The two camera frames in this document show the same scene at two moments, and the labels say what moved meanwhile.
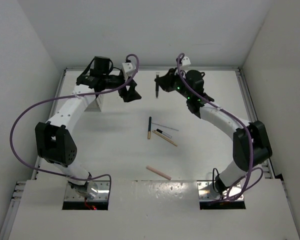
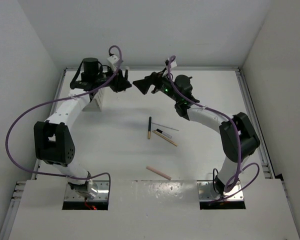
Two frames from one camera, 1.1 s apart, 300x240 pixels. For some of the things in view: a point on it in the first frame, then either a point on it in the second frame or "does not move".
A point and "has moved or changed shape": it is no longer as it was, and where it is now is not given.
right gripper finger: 169,81 → 144,84
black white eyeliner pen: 164,133 does not move
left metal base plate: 103,187 does not move
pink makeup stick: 159,173 does not move
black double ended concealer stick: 157,84 has moved or changed shape
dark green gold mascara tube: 149,128 does not move
